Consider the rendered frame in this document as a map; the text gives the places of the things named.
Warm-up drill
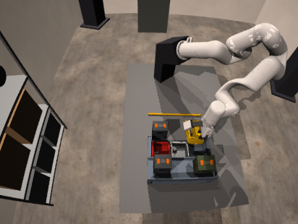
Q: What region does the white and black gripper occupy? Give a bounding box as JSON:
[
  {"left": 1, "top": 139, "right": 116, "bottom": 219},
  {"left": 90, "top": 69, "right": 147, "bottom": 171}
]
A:
[{"left": 197, "top": 123, "right": 215, "bottom": 142}]

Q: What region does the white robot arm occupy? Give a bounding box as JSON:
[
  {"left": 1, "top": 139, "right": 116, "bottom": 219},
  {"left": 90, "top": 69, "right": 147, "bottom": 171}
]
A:
[{"left": 176, "top": 23, "right": 288, "bottom": 131}]

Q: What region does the yellow bin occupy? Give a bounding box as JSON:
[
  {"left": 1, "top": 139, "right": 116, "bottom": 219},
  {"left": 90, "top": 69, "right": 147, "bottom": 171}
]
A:
[{"left": 186, "top": 126, "right": 204, "bottom": 145}]

